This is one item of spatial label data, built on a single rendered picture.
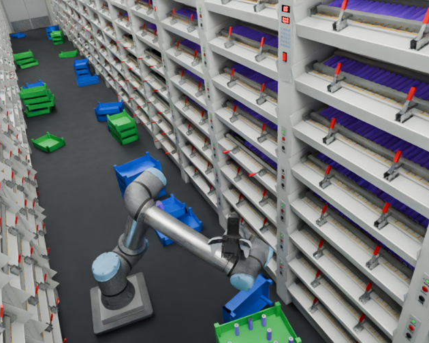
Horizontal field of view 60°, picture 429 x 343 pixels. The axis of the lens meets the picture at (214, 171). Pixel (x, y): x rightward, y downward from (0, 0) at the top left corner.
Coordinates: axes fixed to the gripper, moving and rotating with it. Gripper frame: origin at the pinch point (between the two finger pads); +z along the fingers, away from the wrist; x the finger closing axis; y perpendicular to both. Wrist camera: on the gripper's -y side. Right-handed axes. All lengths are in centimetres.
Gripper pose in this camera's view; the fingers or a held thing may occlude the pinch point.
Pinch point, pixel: (229, 243)
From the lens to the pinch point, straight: 130.9
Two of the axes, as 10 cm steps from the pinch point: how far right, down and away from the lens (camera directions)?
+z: -1.2, -0.1, -9.9
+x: -9.9, -0.5, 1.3
